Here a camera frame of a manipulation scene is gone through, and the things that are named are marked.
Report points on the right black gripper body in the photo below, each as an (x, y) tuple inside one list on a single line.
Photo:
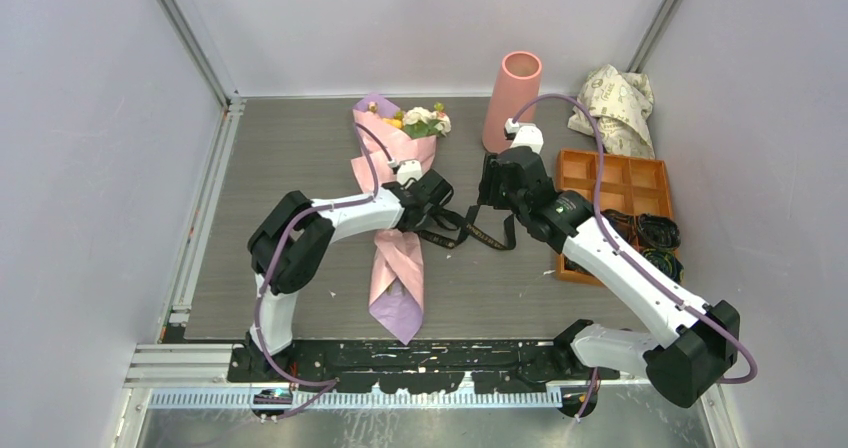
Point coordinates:
[(493, 191)]

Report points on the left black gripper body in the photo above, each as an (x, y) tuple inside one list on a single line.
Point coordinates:
[(428, 214)]

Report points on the black ribbon with gold text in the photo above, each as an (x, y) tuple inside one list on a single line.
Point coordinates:
[(465, 226)]

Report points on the pink flower bouquet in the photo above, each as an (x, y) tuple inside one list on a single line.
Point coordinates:
[(396, 298)]

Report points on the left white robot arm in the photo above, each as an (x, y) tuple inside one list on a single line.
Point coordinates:
[(288, 247)]

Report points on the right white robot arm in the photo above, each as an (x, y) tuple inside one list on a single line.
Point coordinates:
[(689, 344)]

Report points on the pink cylindrical vase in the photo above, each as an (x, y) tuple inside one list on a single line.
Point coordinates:
[(518, 82)]

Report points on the dark rolled ribbon in tray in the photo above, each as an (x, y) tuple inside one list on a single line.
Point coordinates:
[(623, 224)]

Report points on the orange compartment tray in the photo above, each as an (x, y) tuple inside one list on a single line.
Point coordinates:
[(630, 185)]

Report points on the crumpled printed paper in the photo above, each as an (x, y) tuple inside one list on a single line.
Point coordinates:
[(621, 103)]

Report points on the black rolled ribbon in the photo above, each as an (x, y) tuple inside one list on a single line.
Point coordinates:
[(657, 232)]

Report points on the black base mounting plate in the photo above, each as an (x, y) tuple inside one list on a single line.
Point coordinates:
[(436, 373)]

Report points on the dark green rolled ribbon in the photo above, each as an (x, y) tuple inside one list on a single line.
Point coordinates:
[(665, 261)]

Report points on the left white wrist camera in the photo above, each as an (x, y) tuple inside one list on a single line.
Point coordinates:
[(406, 171)]

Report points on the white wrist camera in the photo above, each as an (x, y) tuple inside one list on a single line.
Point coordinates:
[(523, 134), (406, 171)]

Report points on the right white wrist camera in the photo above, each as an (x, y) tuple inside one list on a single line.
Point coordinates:
[(523, 134)]

